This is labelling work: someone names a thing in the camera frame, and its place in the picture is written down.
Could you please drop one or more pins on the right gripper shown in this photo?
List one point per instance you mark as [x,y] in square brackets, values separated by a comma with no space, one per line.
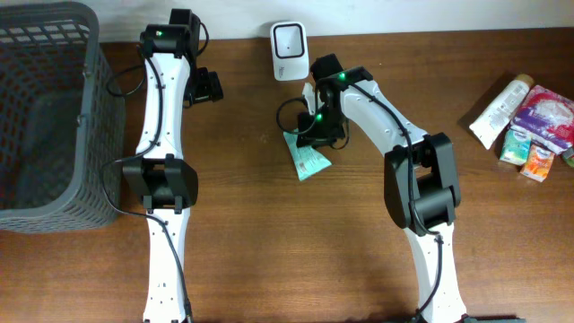
[317,138]

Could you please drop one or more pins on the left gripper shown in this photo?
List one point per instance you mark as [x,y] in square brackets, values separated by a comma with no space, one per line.
[213,86]

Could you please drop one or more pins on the teal wet wipes pack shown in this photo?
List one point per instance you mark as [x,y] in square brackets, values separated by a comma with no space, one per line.
[307,161]

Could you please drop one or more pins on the white cream tube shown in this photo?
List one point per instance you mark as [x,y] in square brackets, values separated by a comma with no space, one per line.
[500,110]

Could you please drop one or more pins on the small white green packet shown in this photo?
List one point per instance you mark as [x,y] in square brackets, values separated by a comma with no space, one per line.
[515,148]

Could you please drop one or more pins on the small orange packet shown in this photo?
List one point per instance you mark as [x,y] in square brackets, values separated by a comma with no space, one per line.
[538,163]

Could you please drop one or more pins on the purple pink tissue pack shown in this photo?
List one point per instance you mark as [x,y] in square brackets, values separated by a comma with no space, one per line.
[547,117]

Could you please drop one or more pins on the green lid glass jar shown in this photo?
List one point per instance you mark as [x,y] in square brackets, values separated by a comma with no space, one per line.
[568,157]

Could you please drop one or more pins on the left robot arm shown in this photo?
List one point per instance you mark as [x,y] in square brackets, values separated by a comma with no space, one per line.
[165,184]

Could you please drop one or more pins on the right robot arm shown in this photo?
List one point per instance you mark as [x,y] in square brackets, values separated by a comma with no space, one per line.
[421,185]

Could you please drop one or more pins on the white barcode scanner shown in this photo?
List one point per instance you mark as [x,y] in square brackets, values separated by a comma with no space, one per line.
[290,51]

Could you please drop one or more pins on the dark grey plastic basket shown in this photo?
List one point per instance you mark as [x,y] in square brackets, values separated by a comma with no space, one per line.
[59,120]

